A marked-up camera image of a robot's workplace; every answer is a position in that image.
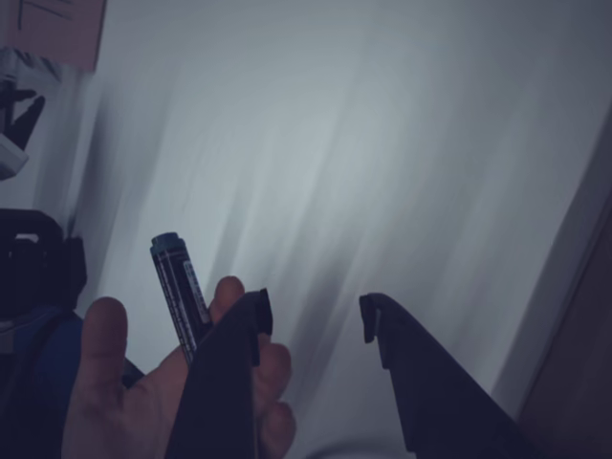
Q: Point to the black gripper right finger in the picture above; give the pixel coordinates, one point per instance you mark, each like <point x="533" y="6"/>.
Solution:
<point x="440" y="406"/>

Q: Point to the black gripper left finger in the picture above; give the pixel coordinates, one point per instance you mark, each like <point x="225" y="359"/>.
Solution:
<point x="220" y="382"/>

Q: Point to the green red permanent marker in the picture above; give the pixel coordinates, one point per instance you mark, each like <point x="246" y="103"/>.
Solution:
<point x="179" y="287"/>

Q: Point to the person's left hand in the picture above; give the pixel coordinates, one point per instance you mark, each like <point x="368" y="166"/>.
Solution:
<point x="119" y="411"/>

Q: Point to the brown cardboard box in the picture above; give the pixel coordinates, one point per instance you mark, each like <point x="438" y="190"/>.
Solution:
<point x="583" y="358"/>

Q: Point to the blue office chair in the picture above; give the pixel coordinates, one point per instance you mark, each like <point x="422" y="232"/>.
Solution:
<point x="57" y="354"/>

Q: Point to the pink white box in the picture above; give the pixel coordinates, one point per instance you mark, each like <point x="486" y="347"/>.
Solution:
<point x="72" y="28"/>

